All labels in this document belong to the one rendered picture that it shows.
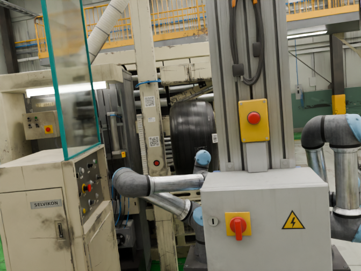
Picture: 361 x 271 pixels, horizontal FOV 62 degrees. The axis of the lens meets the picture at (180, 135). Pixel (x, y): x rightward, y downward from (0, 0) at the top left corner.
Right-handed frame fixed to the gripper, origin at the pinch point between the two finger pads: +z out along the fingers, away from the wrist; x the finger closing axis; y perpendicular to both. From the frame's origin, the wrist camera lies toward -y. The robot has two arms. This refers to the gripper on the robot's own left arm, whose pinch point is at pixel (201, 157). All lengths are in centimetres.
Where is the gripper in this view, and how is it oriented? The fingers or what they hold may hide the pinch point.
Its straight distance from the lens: 189.0
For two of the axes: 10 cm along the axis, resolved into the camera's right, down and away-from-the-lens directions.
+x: -9.9, 1.0, 0.3
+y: -1.0, -9.9, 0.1
